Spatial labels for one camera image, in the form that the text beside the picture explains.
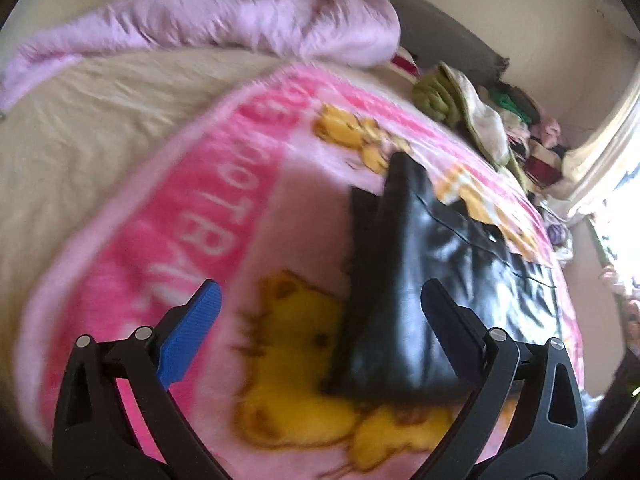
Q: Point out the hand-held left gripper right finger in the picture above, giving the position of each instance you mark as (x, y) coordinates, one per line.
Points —
(450, 330)

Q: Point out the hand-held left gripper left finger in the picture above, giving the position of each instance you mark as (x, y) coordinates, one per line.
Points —
(192, 340)

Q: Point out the black leather jacket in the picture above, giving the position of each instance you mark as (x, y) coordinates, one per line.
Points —
(425, 270)

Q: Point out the pile of folded clothes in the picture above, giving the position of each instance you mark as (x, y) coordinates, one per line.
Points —
(530, 135)

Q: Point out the pink cartoon printed blanket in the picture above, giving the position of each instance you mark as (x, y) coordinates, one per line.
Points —
(200, 200)

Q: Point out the purple cloth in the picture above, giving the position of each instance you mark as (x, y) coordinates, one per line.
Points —
(559, 235)

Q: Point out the green and cream blanket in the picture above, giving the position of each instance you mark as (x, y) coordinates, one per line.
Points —
(450, 100)

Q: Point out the cream curtain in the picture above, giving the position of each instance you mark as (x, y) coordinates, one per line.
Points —
(600, 155)

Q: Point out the red striped cloth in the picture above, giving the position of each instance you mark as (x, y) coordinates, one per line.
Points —
(405, 62)

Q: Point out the grey headboard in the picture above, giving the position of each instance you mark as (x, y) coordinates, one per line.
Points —
(450, 30)

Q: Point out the pink duvet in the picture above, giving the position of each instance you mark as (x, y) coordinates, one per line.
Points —
(225, 25)

